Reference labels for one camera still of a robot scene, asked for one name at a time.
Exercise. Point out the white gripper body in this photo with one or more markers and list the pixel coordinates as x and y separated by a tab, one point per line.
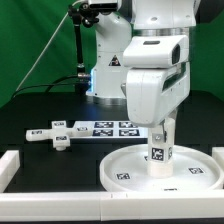
158	79

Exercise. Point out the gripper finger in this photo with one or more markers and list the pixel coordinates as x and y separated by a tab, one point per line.
159	134

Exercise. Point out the white round table top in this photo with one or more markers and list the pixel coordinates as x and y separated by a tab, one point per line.
126	170

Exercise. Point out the white cross-shaped table base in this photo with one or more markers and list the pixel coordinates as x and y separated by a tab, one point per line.
60	134

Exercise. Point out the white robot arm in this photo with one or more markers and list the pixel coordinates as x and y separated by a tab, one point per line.
149	18

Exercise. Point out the white marker sheet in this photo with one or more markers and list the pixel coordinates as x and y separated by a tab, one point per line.
108	129

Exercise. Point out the white front fence bar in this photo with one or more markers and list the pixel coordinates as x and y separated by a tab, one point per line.
105	206

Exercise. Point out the white left fence block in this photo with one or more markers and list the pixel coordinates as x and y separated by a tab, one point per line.
9	165

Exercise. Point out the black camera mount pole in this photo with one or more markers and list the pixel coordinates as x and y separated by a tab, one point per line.
81	16

